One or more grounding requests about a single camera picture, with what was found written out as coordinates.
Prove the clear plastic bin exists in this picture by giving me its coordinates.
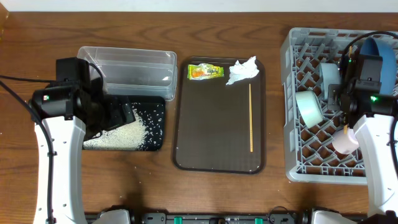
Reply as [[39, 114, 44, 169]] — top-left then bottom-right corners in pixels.
[[77, 46, 178, 101]]

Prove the light blue bowl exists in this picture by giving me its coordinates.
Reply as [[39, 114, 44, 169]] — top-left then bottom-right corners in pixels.
[[320, 63, 341, 101]]

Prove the yellow green snack wrapper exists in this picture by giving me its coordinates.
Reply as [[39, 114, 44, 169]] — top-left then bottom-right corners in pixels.
[[187, 63, 224, 80]]

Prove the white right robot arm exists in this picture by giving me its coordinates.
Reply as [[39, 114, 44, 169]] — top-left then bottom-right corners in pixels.
[[328, 84, 397, 223]]

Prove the wooden chopstick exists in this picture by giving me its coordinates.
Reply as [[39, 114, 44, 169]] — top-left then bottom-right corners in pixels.
[[343, 46, 353, 134], [249, 84, 254, 153]]

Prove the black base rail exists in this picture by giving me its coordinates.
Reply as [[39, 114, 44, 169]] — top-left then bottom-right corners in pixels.
[[83, 205, 371, 224]]

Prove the grey dishwasher rack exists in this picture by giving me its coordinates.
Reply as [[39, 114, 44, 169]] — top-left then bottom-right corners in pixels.
[[280, 28, 397, 185]]

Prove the white pink cup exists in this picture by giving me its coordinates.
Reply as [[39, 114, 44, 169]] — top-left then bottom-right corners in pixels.
[[332, 128, 359, 154]]

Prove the white napkin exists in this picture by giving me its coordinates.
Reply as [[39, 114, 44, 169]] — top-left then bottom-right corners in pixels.
[[226, 56, 259, 85]]

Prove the black rectangular tray bin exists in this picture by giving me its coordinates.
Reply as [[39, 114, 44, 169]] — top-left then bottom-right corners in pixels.
[[81, 94, 167, 152]]

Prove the mint green cup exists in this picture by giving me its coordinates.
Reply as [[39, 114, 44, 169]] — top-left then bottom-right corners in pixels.
[[295, 90, 323, 128]]

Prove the white rice pile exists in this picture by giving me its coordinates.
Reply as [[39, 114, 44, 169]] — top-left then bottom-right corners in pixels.
[[83, 103, 165, 151]]

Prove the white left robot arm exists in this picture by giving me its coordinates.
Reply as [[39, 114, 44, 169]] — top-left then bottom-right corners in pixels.
[[30, 79, 104, 223]]

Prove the dark brown serving tray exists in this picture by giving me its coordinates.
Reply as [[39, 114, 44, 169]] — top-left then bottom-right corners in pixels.
[[172, 57, 266, 174]]

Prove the dark blue plate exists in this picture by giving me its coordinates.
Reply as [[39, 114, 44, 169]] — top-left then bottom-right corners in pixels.
[[360, 37, 397, 95]]

